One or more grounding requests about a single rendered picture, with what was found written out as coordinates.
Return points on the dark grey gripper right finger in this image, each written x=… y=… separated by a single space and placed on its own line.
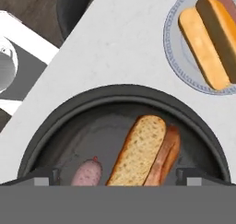
x=190 y=177

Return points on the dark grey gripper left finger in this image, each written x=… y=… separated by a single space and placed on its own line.
x=46 y=177

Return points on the pink speckled sausage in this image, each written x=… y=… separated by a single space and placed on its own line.
x=88 y=174

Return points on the toasted hot dog bun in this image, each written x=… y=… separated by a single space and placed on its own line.
x=144 y=150

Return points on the dark grey bowl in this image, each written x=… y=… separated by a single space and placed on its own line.
x=92 y=126

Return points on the blue rimmed white plate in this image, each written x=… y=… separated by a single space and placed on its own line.
x=175 y=58

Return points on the golden hot dog bun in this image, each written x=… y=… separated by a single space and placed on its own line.
x=209 y=40

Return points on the black round stool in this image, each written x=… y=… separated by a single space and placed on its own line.
x=72 y=6

